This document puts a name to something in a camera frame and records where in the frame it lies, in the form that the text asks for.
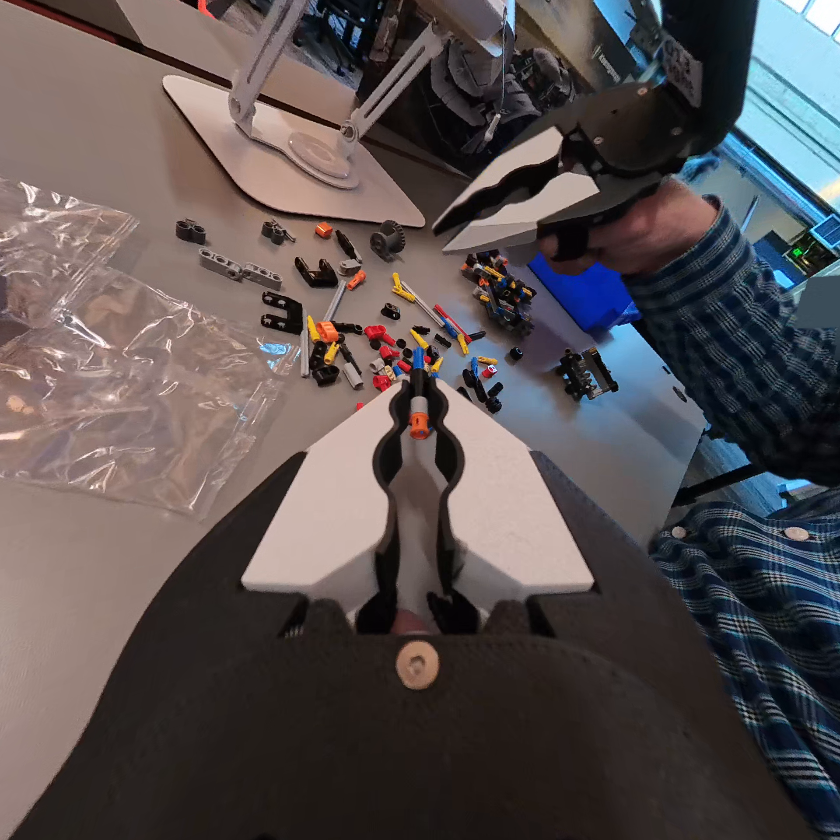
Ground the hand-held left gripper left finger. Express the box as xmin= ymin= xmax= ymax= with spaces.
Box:
xmin=240 ymin=379 xmax=413 ymax=631

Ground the dark lego set box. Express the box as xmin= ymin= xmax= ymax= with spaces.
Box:
xmin=364 ymin=0 xmax=664 ymax=181

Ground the black lego axle assembly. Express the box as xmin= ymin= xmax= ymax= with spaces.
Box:
xmin=406 ymin=348 xmax=435 ymax=441

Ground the person's plaid shirt torso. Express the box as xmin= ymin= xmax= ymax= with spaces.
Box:
xmin=648 ymin=486 xmax=840 ymax=837

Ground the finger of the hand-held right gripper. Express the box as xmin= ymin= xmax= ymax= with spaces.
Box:
xmin=432 ymin=126 xmax=568 ymax=236
xmin=441 ymin=172 xmax=602 ymax=266

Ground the person's right forearm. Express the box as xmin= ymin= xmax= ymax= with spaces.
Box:
xmin=620 ymin=197 xmax=840 ymax=487

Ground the pile of small lego pieces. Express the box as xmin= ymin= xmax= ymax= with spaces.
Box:
xmin=298 ymin=272 xmax=526 ymax=416

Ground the blue plastic bin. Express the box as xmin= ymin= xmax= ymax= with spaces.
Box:
xmin=528 ymin=251 xmax=643 ymax=336

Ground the large clear plastic bag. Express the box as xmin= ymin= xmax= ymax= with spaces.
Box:
xmin=0 ymin=252 xmax=301 ymax=521

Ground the dark grey lego gear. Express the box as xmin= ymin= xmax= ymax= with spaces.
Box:
xmin=369 ymin=219 xmax=406 ymax=263

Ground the colourful lego sub-assembly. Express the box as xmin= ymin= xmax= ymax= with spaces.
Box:
xmin=461 ymin=251 xmax=537 ymax=337

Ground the black lego fork connector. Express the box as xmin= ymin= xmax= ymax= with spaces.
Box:
xmin=293 ymin=256 xmax=340 ymax=289
xmin=260 ymin=291 xmax=305 ymax=335

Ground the black lego frame sub-assembly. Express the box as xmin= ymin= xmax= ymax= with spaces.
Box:
xmin=555 ymin=346 xmax=619 ymax=403

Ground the white book stand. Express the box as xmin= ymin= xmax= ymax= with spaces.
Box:
xmin=163 ymin=0 xmax=519 ymax=228

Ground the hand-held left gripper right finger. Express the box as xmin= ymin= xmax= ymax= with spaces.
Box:
xmin=430 ymin=379 xmax=596 ymax=634

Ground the person's right hand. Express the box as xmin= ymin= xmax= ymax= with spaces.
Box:
xmin=584 ymin=177 xmax=723 ymax=277

